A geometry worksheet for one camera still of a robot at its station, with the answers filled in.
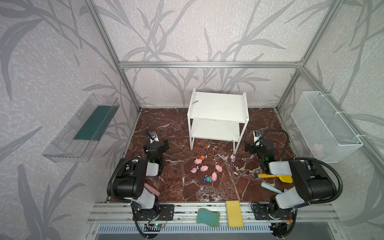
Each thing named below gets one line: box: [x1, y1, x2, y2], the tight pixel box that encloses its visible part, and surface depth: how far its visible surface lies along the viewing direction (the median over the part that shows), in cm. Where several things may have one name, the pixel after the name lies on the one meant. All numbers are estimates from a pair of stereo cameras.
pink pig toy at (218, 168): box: [215, 164, 223, 172], surface depth 88 cm
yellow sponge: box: [225, 200, 244, 228], surface depth 75 cm
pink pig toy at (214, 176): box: [211, 171, 218, 182], surface depth 86 cm
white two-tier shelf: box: [187, 88, 250, 155], surface depth 80 cm
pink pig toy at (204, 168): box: [200, 165, 209, 172], surface depth 88 cm
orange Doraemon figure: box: [200, 155, 208, 161], surface depth 93 cm
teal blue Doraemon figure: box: [203, 175, 213, 183], surface depth 85 cm
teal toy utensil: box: [260, 182, 283, 194], surface depth 83 cm
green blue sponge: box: [196, 208, 221, 228], surface depth 73 cm
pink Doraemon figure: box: [190, 166, 200, 174], surface depth 88 cm
